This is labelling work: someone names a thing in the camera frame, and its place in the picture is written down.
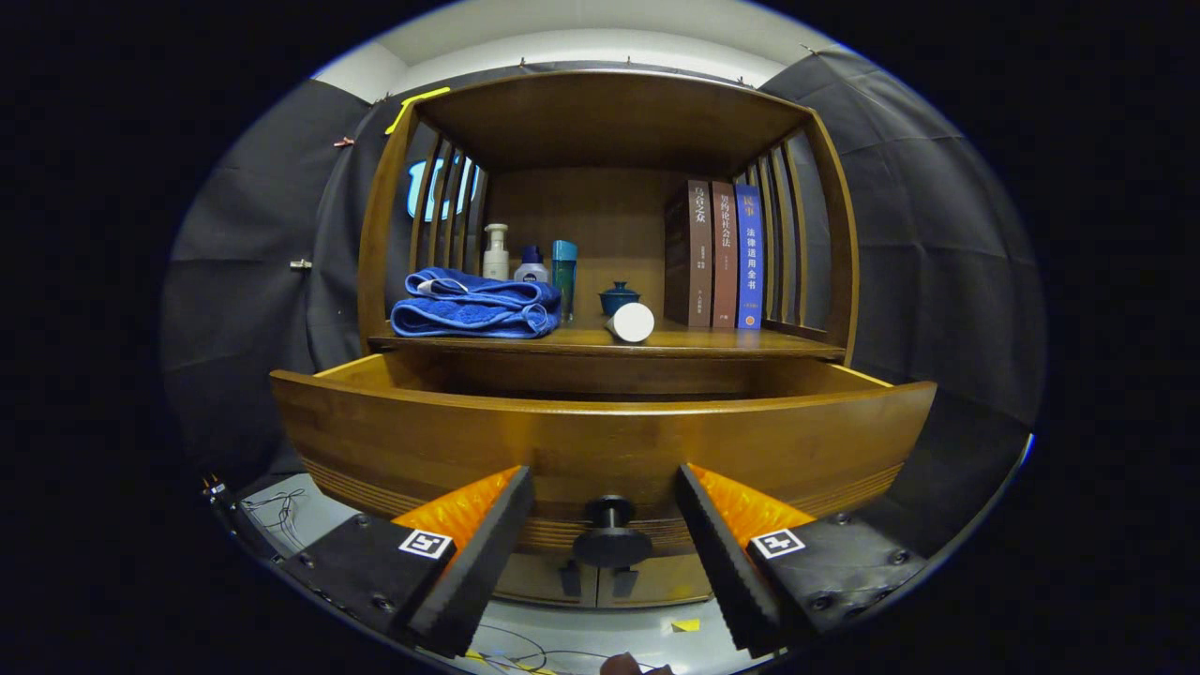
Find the white facial cleanser tube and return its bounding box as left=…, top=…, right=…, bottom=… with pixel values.
left=605, top=302, right=656, bottom=345

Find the blue book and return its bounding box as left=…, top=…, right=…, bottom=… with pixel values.
left=734, top=184, right=765, bottom=331

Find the white pump bottle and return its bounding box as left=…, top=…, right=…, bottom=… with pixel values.
left=482, top=223, right=510, bottom=281

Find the teal tumbler bottle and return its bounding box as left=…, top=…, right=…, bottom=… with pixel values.
left=551, top=240, right=578, bottom=324

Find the blue folded towel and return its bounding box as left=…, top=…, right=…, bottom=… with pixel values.
left=390, top=267, right=563, bottom=340

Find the wooden drawer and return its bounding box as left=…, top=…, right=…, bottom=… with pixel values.
left=270, top=352, right=938, bottom=569

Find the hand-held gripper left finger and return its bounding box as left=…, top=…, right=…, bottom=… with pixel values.
left=281, top=465, right=537, bottom=660

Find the wooden cabinet door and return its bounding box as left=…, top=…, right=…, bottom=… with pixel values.
left=598, top=553, right=715, bottom=606
left=492, top=553, right=599, bottom=608

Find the wooden countertop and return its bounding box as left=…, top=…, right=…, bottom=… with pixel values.
left=367, top=314, right=848, bottom=362

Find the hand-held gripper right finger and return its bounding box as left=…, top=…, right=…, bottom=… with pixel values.
left=675, top=462, right=929, bottom=659

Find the dark brown book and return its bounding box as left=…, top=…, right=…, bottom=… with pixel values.
left=665, top=179, right=713, bottom=328

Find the reddish brown book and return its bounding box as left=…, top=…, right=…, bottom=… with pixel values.
left=710, top=181, right=739, bottom=330

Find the wooden cabinet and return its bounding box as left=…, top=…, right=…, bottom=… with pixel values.
left=270, top=68, right=938, bottom=610

